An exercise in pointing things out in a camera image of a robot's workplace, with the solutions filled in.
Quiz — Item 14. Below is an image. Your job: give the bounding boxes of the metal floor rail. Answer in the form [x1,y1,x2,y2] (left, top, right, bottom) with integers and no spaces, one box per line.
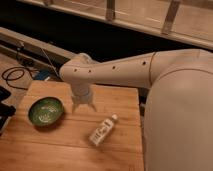
[0,26,101,81]

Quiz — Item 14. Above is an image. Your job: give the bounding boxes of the white cable with plug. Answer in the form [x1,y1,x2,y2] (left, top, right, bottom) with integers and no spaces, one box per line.
[39,46,63,81]

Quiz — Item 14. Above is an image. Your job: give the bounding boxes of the green ceramic bowl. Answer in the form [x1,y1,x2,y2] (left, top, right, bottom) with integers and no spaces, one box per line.
[28,97,64,127]

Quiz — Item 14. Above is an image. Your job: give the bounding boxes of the white plastic bottle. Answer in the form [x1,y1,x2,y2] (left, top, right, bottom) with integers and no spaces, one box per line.
[89,114,118,146]

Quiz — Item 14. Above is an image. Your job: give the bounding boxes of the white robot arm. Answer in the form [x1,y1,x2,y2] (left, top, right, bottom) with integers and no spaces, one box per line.
[60,49,213,171]

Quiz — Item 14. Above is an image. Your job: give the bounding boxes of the blue box on floor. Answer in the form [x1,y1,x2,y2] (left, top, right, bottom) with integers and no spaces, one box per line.
[33,70,50,81]

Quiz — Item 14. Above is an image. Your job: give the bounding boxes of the black device at left edge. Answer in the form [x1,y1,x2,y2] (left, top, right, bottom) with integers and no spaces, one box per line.
[0,86,16,135]

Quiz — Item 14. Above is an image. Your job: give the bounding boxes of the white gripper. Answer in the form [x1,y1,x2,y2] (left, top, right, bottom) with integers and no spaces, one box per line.
[71,83,97,113]

